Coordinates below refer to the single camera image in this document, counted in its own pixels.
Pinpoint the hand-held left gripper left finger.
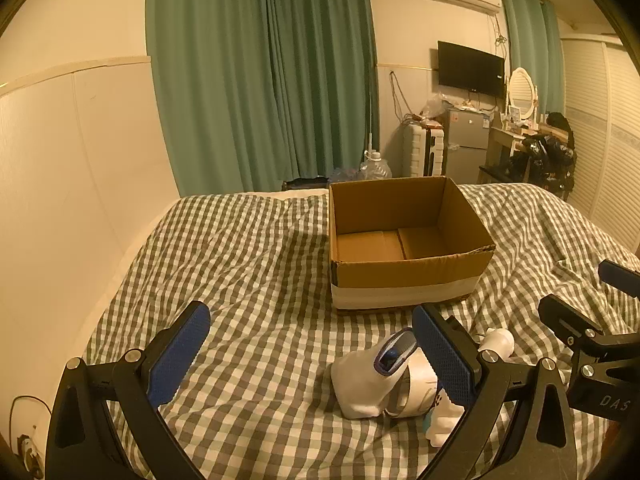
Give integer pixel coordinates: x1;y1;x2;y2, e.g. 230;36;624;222
46;301;211;480

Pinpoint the pile of black bags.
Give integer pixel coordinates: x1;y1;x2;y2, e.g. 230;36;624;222
507;132;578;193

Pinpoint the black floor cable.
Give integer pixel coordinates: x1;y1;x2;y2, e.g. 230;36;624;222
10;395;51;441

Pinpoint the black wall television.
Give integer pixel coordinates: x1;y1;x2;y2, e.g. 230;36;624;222
437;40;506;99

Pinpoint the white suitcase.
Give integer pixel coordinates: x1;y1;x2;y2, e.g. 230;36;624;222
402;124;445;178

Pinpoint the grey small fridge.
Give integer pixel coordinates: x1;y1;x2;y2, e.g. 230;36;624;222
445;107;493;184

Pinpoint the white oval mirror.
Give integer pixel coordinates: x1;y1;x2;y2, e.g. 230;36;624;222
506;67;538;122

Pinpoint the green curtain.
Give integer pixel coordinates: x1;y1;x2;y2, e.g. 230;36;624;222
145;0;275;198
500;0;566;121
265;0;381;183

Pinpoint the clear plastic bag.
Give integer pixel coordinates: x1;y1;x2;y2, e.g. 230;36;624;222
417;92;448;126

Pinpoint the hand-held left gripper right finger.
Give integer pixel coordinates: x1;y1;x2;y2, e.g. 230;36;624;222
412;304;576;480

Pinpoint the hanging wall cable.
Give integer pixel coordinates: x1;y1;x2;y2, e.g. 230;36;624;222
389;71;407;122

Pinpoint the green checked blanket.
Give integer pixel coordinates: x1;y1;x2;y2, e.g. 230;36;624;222
82;182;640;480

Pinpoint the white louvered wardrobe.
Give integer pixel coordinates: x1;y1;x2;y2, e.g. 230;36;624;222
560;35;640;256

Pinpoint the brown cardboard box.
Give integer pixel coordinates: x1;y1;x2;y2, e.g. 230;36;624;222
327;176;497;315

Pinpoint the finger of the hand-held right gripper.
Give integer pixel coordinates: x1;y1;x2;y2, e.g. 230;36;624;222
539;294;640;357
598;259;640;292

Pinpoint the wooden dressing table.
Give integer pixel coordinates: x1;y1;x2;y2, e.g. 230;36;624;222
477;125;531;185

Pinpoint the clear water jug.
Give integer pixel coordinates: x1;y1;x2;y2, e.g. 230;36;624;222
361;149;393;181

